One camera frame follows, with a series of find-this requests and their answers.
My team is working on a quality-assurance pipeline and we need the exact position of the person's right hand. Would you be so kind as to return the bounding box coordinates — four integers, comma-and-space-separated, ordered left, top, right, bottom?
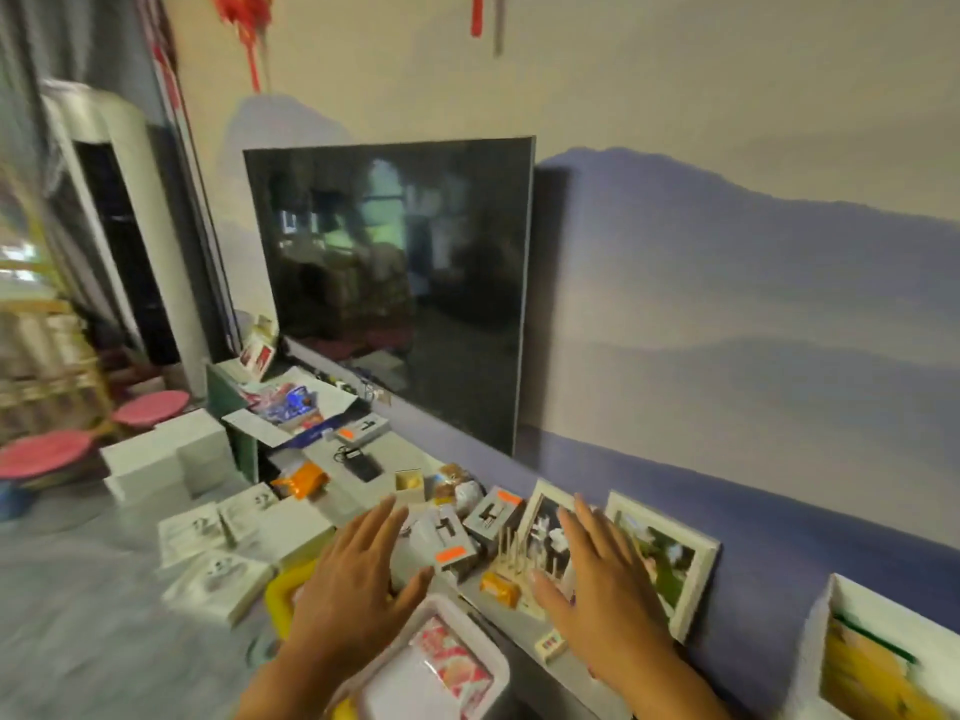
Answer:
528, 492, 676, 695

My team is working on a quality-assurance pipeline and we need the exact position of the person's left hand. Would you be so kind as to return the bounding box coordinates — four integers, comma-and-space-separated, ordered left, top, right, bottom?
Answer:
288, 495, 436, 683

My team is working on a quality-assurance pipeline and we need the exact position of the red wafer biscuit packet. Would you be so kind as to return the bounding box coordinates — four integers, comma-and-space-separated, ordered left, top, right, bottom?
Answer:
408, 615, 496, 717

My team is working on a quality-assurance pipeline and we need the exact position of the white cardboard box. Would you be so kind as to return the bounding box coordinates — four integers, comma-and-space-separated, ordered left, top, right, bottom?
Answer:
783, 573, 960, 720

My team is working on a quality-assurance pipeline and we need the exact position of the orange green snack bag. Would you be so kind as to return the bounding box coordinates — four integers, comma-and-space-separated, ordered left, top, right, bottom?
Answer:
821, 614, 939, 720

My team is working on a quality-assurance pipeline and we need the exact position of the person's right forearm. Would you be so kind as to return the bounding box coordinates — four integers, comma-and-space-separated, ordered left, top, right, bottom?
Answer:
599, 651, 733, 720

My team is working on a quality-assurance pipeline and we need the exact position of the person's left forearm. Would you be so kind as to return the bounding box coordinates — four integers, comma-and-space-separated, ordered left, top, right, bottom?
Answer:
236, 644, 354, 720

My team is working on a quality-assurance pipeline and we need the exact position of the yellow play tray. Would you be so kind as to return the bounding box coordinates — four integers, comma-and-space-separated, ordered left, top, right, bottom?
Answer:
263, 558, 339, 720

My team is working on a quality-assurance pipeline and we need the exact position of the white square carton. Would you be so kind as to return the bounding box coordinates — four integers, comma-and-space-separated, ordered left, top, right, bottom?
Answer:
258, 498, 335, 571

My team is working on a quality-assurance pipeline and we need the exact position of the white plastic crate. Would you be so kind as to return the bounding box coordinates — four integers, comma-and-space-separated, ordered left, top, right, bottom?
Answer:
329, 591, 513, 720

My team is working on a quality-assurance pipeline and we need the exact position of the grey box orange sticker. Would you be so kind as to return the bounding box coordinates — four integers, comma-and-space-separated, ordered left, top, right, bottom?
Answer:
332, 413, 391, 447
462, 485, 525, 541
410, 505, 481, 582

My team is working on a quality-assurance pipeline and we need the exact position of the wooden peg rack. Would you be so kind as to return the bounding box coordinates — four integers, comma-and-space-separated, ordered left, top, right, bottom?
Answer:
491, 528, 560, 617

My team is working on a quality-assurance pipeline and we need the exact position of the orange packet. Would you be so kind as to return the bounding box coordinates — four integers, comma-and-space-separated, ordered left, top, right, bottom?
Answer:
479, 570, 523, 608

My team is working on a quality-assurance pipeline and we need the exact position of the black handheld device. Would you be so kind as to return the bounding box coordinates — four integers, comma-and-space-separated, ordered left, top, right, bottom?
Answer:
333, 445, 384, 482

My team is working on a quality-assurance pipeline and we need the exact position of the white foam toy tray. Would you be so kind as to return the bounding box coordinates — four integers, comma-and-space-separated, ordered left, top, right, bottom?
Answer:
157, 501, 229, 571
161, 550, 277, 629
217, 483, 280, 545

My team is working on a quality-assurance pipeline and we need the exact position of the brown snack bag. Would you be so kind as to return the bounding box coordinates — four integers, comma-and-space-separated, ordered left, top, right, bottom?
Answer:
433, 462, 470, 503

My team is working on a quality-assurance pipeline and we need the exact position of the open white flap carton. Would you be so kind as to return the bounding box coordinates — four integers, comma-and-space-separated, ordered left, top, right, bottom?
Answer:
221, 365, 369, 449

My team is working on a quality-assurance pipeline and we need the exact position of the blue shiny packet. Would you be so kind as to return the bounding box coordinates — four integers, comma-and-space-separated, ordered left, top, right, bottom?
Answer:
262, 383, 320, 428

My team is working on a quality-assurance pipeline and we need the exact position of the white foam block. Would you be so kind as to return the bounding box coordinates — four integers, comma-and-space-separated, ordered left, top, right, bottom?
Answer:
99, 434, 185, 482
153, 408, 238, 496
104, 464, 193, 509

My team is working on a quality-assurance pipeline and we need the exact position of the red white picture card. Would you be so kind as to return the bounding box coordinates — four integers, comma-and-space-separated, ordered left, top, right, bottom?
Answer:
238, 336, 277, 380

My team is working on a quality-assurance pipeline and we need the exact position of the pink round stool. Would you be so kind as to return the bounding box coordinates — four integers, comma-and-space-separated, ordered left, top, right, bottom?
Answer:
112, 389, 193, 432
0, 430, 95, 518

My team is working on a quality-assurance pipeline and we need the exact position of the black flat television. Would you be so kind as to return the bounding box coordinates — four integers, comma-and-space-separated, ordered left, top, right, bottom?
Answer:
243, 136, 538, 458

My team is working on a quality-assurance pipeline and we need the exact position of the wooden baby crib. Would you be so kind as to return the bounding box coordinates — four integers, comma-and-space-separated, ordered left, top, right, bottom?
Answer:
0, 291, 114, 443

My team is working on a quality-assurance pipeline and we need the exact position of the white tower air conditioner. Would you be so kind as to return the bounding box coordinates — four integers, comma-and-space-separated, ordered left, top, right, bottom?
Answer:
41, 80, 211, 398

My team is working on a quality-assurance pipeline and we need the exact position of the red knot ornament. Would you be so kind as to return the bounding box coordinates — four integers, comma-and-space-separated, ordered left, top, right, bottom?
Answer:
209, 0, 275, 95

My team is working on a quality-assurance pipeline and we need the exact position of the red hanging tassel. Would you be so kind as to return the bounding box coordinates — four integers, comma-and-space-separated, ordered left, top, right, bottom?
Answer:
470, 0, 508, 57

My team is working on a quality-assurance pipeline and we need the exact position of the grey curtain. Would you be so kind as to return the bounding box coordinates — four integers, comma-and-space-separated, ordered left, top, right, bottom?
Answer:
0, 0, 166, 218

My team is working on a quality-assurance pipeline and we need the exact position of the landscape photo frame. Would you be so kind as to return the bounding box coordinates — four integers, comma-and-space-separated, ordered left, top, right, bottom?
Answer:
603, 490, 723, 644

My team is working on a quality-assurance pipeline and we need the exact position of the black-white photo frame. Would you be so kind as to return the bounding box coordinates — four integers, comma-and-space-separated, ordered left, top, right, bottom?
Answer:
517, 479, 579, 586

